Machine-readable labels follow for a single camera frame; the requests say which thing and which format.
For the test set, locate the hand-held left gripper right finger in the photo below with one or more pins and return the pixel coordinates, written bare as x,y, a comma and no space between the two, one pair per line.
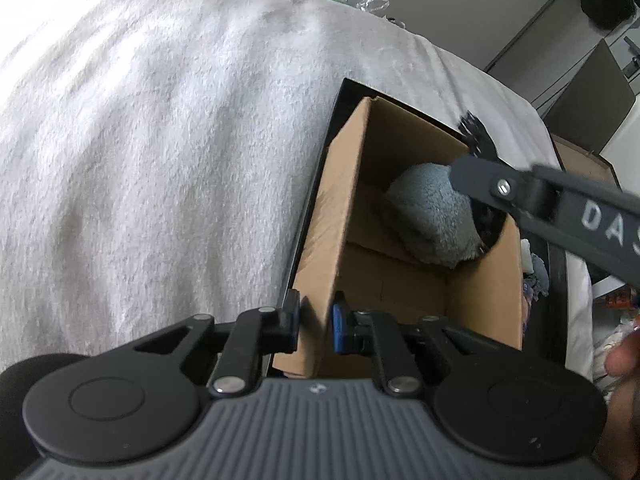
339,327

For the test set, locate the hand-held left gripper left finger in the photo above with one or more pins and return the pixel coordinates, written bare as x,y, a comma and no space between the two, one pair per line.
295,321

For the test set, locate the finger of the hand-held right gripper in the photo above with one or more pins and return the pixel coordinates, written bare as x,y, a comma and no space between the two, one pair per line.
480,175

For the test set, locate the black ruffled cloth piece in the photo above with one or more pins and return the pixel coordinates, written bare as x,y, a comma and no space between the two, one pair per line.
472,127

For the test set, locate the grey-blue fuzzy cloth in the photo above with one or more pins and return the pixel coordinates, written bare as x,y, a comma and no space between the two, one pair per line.
430,210

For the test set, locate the brown cardboard box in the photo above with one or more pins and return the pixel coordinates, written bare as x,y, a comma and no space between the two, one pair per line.
400,300

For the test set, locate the black tray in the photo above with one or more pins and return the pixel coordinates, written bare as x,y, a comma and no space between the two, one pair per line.
556,280

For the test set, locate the small blue-grey cloth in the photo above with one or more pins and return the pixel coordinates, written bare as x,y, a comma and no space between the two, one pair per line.
541,274

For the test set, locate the white foam piece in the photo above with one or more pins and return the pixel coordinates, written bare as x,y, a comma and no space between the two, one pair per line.
526,252

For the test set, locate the person's right hand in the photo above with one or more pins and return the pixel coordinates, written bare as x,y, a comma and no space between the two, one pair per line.
622,362

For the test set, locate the shallow brown framed box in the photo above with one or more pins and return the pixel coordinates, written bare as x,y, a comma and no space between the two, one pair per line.
582,156

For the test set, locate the clear plastic bag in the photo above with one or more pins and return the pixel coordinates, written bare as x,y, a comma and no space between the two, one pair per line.
372,6

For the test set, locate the white fleece blanket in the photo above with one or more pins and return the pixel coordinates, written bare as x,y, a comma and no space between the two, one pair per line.
165,160

